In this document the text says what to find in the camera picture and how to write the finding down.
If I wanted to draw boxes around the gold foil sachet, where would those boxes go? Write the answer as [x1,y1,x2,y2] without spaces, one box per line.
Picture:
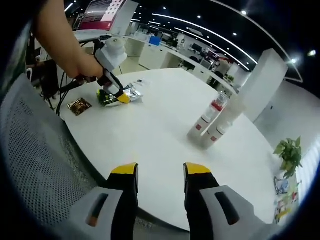
[66,97,93,116]

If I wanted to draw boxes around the green black foil packet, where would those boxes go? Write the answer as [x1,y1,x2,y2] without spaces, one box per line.
[96,83,145,108]

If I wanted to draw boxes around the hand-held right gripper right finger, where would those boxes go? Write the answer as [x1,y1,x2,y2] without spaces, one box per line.
[183,161,271,240]

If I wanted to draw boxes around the potted green plant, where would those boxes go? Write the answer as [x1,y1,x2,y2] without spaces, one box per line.
[273,136,305,180]

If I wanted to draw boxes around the black office chair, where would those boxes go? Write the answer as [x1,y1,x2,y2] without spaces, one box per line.
[183,61,197,72]

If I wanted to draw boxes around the small white sachet dark print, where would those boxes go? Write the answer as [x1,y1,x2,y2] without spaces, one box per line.
[133,78,152,87]

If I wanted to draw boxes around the grey mesh chair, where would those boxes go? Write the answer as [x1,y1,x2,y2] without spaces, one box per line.
[0,72,108,226]

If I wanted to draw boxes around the black cable bundle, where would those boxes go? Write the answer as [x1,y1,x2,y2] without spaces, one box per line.
[41,74,83,116]

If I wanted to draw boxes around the small white skincare bottle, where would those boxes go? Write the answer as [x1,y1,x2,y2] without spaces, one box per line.
[202,122,233,151]
[186,113,215,141]

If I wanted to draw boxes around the person's left hand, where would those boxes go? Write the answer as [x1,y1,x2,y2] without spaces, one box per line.
[73,58,105,85]

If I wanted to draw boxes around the white office desk row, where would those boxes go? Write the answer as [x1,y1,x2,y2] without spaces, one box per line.
[124,34,241,93]

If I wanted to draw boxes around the computer monitor red screen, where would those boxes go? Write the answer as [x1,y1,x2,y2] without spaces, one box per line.
[74,0,136,32]

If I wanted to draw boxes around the blue storage box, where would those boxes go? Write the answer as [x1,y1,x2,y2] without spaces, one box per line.
[148,36,162,47]

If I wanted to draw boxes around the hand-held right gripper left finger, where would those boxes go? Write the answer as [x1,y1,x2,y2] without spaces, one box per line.
[76,162,140,240]

